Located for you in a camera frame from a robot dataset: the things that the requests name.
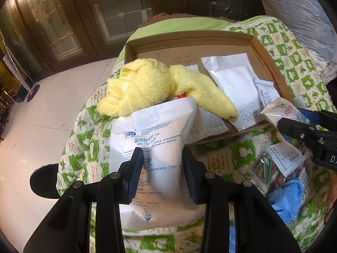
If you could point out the large grey plastic bag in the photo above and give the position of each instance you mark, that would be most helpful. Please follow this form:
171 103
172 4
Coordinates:
297 13

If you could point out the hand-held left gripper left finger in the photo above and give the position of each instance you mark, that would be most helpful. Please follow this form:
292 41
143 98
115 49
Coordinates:
135 174

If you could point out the small packet with red print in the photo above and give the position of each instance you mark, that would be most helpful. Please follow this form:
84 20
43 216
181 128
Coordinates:
279 110

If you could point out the white packet with striped print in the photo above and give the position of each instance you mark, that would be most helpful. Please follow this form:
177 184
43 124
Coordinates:
284 155

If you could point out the shallow cardboard box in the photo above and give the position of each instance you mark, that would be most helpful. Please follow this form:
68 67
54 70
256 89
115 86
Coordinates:
163 50

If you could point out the small white gauze packet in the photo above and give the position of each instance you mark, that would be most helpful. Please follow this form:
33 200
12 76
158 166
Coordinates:
234 84

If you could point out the green and white printed blanket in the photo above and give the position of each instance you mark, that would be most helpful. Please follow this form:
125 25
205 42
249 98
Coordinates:
87 137

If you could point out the blue towel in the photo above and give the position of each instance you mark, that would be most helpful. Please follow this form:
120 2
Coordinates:
287 200

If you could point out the yellow towel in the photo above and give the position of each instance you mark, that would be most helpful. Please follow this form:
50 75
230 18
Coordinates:
147 84

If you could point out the tiny white packet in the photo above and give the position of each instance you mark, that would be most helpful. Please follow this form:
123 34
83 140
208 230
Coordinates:
192 68

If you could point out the clear bag of coloured sticks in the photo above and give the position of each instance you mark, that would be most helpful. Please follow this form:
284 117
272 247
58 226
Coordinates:
263 171

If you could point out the black shoe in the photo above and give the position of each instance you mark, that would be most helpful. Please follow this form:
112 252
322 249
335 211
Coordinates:
44 181

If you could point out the striped white packet red label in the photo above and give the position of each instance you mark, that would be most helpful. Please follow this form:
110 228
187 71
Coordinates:
208 126

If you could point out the wooden glass door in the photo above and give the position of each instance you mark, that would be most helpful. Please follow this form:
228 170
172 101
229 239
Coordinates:
52 23
123 13

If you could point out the small white printed packet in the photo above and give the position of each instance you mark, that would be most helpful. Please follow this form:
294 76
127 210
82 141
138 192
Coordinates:
268 95

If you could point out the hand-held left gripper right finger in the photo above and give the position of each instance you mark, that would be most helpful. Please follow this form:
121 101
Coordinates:
191 181

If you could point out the floor sign stand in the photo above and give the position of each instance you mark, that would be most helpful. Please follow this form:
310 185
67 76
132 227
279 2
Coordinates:
33 92

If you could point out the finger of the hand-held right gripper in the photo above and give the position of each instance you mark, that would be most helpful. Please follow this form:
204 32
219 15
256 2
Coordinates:
295 127
310 116

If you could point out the large white gauze packet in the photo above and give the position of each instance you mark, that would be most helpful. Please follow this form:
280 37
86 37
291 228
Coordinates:
163 147

